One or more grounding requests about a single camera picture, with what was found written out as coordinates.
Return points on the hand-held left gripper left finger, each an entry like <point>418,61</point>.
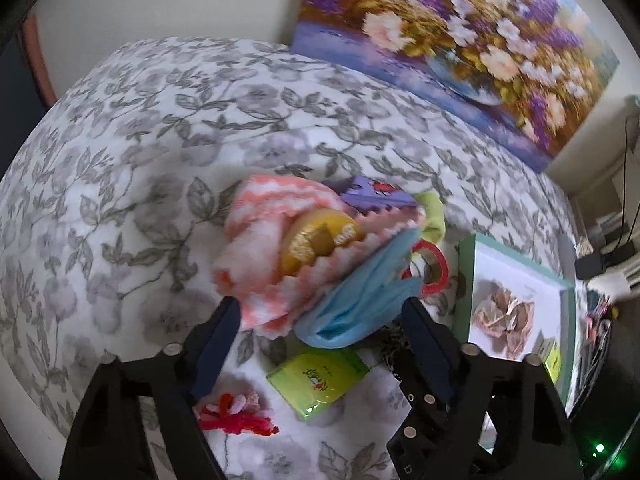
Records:
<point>220,342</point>

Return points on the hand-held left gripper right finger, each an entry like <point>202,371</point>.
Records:
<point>427,347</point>

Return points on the red pink pipe cleaner flower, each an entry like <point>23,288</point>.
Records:
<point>235,417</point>

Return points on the blue face mask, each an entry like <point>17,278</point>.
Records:
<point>350,310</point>

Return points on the green tissue packet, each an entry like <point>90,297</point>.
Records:
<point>320,377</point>

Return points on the pink white fuzzy cloth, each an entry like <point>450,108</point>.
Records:
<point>250,240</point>

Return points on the white tray with teal rim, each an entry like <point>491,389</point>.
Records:
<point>505,270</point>

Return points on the lime green cloth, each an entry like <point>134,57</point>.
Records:
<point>432,215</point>

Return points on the crumpled beige pink paper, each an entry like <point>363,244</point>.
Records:
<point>502,320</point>

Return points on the small yellow green box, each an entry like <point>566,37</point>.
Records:
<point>552,360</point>

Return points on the colourful hair accessories pile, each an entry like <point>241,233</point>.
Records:
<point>600,325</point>

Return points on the black power adapter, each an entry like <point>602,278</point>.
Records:
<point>590,264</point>

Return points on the white power strip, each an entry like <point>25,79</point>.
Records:
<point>612,285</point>

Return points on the floral painting canvas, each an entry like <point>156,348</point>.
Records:
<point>450,35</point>

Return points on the reddish brown wooden furniture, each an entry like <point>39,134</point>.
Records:
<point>37,60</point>

